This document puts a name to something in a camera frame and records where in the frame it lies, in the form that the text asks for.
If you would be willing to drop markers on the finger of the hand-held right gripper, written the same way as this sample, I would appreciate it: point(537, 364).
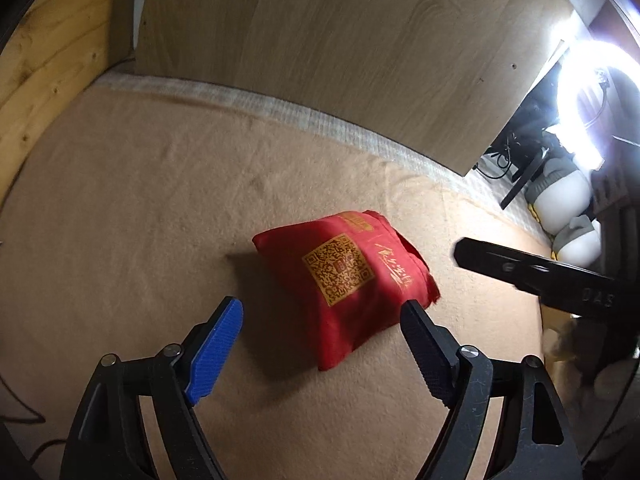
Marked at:
point(530, 272)

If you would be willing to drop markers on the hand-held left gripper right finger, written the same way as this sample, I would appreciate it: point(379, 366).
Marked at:
point(427, 355)

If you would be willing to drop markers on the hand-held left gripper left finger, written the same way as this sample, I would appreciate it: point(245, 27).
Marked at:
point(212, 355)

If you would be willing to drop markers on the red cloth bag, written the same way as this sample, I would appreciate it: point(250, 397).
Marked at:
point(345, 300)

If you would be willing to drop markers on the person's right hand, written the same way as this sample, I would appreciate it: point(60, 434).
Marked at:
point(557, 345)

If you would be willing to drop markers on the black light stand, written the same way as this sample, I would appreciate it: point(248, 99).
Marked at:
point(522, 182)

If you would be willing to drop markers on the beige felt blanket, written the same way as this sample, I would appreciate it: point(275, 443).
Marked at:
point(150, 210)

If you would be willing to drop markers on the wooden board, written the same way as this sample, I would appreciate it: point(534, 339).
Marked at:
point(350, 45)

